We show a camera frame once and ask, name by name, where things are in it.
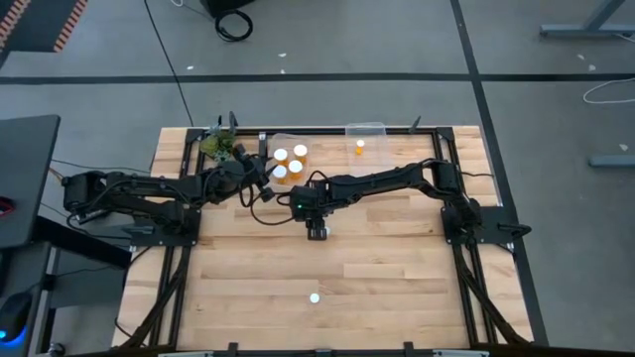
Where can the black orange striped mat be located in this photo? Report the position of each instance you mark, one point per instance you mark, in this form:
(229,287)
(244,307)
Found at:
(69,25)

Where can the black frame clamp lever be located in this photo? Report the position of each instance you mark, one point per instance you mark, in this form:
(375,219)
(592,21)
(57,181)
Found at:
(233,123)
(416,125)

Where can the black table frame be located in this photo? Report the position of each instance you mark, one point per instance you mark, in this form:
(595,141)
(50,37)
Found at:
(397,131)

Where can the small orange pill bottle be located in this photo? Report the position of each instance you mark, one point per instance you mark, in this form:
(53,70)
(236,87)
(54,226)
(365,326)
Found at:
(360,144)

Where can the orange pill bottle white cap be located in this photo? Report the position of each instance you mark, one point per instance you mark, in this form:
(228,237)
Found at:
(279,172)
(300,150)
(281,154)
(295,166)

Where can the black upright bracket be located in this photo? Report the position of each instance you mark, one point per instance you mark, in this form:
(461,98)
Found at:
(263,141)

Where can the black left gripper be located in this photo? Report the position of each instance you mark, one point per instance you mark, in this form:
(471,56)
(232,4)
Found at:
(230,177)

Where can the clear plastic bin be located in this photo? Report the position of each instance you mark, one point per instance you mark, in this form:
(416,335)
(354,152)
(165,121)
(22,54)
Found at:
(374,149)
(290,139)

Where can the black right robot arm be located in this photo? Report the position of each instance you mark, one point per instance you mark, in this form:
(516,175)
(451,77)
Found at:
(387,178)

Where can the black power adapter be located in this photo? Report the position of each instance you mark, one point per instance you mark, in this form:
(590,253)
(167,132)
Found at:
(91,216)

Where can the tall yellow pill bottle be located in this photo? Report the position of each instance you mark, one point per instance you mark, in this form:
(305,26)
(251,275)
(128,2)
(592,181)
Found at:
(314,298)

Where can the black computer mouse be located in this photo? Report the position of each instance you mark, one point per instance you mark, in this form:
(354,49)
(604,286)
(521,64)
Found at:
(15,317)

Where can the green succulent plant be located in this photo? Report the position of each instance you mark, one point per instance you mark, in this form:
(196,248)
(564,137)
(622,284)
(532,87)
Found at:
(215,144)

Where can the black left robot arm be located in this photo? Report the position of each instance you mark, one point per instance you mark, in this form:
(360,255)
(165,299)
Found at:
(149,186)

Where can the black desk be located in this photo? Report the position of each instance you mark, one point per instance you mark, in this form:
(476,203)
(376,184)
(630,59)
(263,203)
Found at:
(27,178)

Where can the gray table leg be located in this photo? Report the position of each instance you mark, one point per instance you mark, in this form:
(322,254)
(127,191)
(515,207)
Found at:
(585,31)
(612,160)

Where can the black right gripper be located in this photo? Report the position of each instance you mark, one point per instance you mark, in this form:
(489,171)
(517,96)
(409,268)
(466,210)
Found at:
(310,201)

